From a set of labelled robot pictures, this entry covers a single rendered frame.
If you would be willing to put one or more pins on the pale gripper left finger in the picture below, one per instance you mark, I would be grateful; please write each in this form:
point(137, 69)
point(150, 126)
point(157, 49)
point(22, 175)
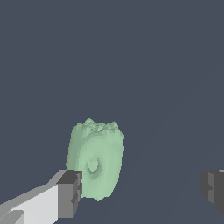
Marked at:
point(55, 198)

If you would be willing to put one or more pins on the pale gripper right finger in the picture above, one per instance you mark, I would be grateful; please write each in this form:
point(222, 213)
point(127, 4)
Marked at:
point(215, 186)

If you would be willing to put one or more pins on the pale green lumpy object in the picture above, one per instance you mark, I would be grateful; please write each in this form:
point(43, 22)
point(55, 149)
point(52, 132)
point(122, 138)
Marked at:
point(99, 151)

